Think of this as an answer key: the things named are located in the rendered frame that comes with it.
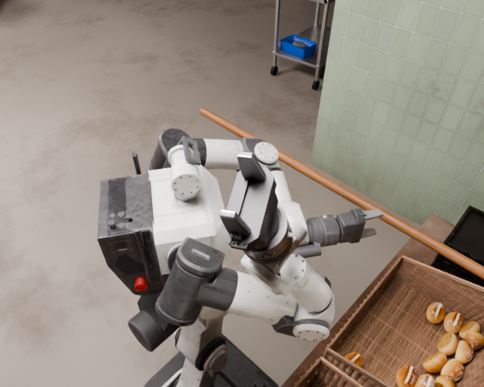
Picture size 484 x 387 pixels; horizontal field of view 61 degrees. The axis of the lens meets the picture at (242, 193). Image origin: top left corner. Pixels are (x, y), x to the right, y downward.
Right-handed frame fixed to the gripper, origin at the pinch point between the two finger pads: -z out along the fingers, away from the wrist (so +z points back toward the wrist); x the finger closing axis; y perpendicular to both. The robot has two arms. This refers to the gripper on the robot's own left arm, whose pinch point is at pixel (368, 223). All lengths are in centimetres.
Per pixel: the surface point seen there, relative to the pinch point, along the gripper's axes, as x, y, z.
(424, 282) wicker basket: 54, -7, -41
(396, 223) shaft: -0.5, 2.0, -7.8
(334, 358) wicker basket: 49, 17, 9
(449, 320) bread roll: 56, 9, -42
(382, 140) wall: 70, -120, -80
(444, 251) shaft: -0.6, 14.1, -15.8
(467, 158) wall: 56, -78, -108
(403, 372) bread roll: 56, 24, -15
